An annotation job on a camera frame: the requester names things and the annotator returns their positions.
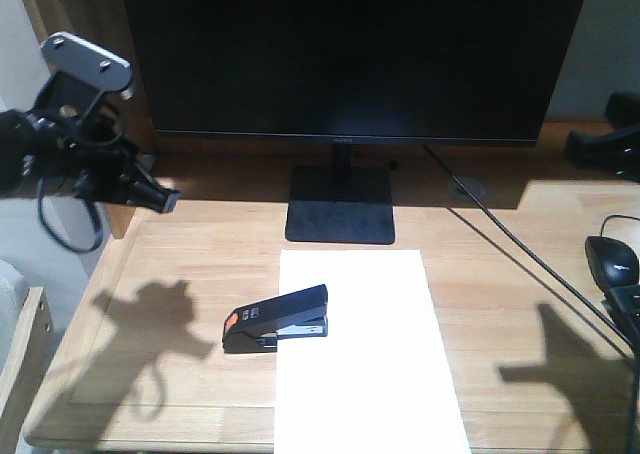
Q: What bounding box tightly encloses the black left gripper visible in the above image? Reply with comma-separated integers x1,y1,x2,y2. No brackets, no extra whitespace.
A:
24,108,180,214

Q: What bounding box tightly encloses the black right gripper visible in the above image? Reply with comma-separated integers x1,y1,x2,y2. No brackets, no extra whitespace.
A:
564,92,639,182

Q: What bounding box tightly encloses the white paper sheet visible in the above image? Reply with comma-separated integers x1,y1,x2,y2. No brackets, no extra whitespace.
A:
274,249,470,453

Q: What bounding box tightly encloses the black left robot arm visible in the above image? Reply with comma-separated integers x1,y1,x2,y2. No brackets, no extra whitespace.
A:
1,110,180,214

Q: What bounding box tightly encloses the wooden desk side panel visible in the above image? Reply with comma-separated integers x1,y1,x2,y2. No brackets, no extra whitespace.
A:
13,0,156,240

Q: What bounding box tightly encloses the black computer mouse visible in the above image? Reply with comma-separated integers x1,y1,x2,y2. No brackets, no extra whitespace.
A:
585,236,639,291

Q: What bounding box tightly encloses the wooden side furniture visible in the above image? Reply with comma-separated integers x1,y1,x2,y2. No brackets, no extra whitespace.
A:
1,287,53,421

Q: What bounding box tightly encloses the black monitor stand base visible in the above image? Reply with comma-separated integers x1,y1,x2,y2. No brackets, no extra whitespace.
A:
285,144,395,245

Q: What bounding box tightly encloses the black computer monitor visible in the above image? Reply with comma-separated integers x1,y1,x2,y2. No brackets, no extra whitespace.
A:
124,0,584,145

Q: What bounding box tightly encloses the black mouse cable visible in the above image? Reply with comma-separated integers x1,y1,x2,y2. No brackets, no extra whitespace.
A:
598,213,640,240

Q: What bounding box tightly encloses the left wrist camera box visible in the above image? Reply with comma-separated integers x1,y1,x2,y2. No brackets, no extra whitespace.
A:
41,31,134,100

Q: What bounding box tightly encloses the grey desk cable grommet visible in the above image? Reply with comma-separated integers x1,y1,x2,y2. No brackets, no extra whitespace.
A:
447,176,486,200

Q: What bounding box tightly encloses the black monitor cable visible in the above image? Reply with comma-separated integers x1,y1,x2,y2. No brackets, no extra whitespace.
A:
422,144,636,360

